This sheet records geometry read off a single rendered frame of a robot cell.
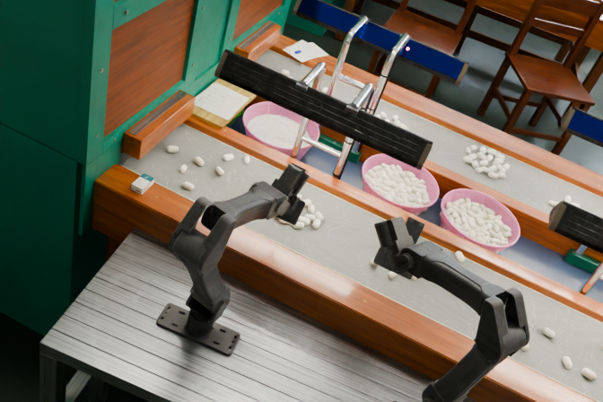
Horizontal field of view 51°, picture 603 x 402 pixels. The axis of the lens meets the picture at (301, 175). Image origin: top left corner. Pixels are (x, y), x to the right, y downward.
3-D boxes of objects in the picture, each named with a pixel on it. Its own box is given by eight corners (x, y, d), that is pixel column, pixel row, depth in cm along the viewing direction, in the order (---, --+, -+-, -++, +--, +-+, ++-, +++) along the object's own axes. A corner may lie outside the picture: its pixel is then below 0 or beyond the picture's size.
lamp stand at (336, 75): (356, 164, 225) (400, 55, 198) (305, 141, 228) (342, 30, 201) (371, 139, 240) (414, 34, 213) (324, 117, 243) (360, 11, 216)
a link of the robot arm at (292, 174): (288, 161, 158) (274, 151, 147) (316, 180, 155) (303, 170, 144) (262, 201, 158) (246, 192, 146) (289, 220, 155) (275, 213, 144)
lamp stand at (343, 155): (316, 229, 194) (362, 109, 167) (258, 201, 197) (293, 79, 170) (336, 196, 209) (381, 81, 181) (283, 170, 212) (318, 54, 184)
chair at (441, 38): (355, 94, 399) (406, -45, 344) (375, 68, 433) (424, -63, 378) (420, 123, 393) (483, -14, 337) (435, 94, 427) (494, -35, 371)
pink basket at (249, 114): (323, 170, 218) (330, 148, 212) (249, 172, 207) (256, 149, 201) (298, 123, 236) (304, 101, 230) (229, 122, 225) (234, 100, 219)
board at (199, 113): (222, 129, 205) (222, 126, 204) (181, 110, 207) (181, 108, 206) (264, 89, 231) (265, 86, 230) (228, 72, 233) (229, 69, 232)
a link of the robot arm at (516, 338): (417, 396, 147) (490, 322, 125) (437, 385, 150) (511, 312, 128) (433, 420, 144) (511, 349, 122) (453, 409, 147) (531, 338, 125)
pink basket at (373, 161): (433, 235, 206) (445, 214, 200) (354, 219, 202) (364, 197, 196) (423, 183, 227) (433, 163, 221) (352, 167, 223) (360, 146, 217)
